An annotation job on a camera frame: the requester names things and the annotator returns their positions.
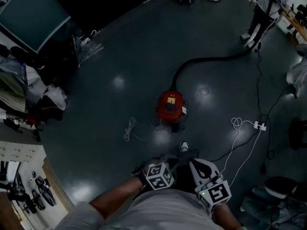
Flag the wooden desk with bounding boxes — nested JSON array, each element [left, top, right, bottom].
[[275, 0, 307, 45]]

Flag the white looped cable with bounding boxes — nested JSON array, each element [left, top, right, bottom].
[[219, 117, 262, 189]]

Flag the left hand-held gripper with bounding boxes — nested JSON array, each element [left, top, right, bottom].
[[144, 153, 180, 191]]

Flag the black round stool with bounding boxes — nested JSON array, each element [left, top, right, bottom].
[[288, 116, 307, 151]]

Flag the person's black trousers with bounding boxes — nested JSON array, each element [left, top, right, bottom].
[[167, 149, 201, 191]]

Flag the red vacuum cleaner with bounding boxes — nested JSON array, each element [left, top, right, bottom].
[[152, 89, 188, 133]]

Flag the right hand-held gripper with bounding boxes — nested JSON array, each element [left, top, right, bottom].
[[189, 158, 233, 210]]

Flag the long black cable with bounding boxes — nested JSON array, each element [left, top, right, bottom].
[[255, 46, 264, 124]]

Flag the black motorcycle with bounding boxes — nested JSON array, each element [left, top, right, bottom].
[[6, 172, 46, 215], [30, 171, 58, 207]]

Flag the black wrist strap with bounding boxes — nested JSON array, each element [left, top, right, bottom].
[[130, 166, 148, 194]]

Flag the transparent umbrella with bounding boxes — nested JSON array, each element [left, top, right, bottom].
[[72, 29, 105, 69]]

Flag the teal board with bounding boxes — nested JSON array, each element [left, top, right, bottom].
[[0, 0, 72, 55]]

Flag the person's right forearm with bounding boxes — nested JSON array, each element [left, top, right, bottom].
[[212, 201, 242, 230]]

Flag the white coiled vacuum cord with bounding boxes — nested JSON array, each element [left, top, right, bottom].
[[123, 116, 155, 142]]

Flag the black floor cable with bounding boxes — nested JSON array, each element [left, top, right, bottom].
[[210, 84, 292, 177]]

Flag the person's grey shirt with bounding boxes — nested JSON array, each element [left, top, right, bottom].
[[54, 188, 226, 230]]

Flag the white drawer cabinet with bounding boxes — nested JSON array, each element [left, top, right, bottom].
[[0, 140, 47, 164]]

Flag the pile of clothes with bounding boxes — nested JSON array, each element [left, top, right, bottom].
[[0, 44, 71, 135]]

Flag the white power strip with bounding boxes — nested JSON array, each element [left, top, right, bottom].
[[253, 121, 268, 131]]

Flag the white plastic bag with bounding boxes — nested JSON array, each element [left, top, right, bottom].
[[286, 56, 307, 98]]

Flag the black vacuum hose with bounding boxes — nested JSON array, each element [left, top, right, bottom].
[[171, 40, 262, 91]]

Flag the clear plastic wrapped bundle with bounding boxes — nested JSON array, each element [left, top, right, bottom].
[[240, 187, 307, 230]]

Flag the person's left forearm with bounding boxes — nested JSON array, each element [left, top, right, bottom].
[[88, 176, 147, 221]]

